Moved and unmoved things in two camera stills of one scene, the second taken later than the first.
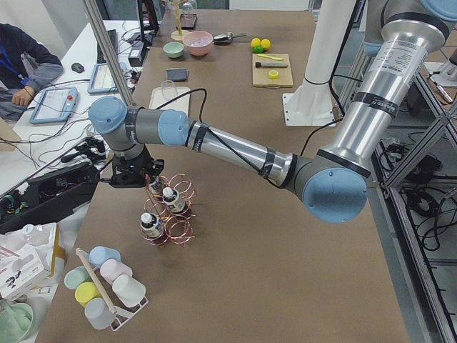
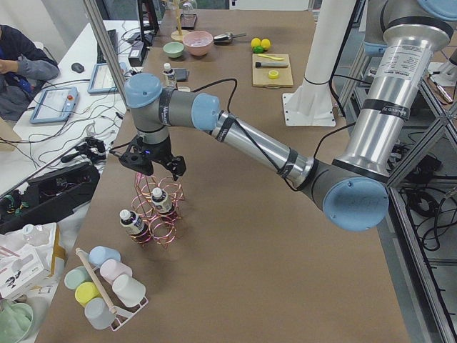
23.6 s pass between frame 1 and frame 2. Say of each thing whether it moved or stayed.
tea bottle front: moved
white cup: stayed
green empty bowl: stayed
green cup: stayed
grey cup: stayed
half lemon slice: stayed
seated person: stayed
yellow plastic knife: stayed
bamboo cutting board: stayed
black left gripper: moved
